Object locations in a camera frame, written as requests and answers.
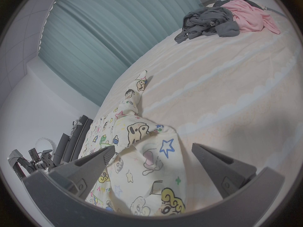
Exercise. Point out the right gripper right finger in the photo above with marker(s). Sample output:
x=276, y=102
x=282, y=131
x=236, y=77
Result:
x=224, y=174

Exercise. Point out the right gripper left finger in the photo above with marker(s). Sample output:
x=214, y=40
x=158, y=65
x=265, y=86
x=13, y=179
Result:
x=87, y=171

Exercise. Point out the white printed pyjama top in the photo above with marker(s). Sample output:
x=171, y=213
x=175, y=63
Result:
x=142, y=174

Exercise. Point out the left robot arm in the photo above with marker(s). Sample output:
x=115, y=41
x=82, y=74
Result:
x=15, y=157

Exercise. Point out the bed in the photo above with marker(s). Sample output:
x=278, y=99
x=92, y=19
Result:
x=224, y=79

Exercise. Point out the blue-green curtain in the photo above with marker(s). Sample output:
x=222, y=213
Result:
x=106, y=32

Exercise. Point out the dark grey garment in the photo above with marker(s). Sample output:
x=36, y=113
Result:
x=206, y=22

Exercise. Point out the pink garment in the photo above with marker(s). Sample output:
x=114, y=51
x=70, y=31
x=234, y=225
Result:
x=251, y=18

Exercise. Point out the grey bedside table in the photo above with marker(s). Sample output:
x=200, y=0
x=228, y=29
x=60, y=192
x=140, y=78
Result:
x=206, y=0

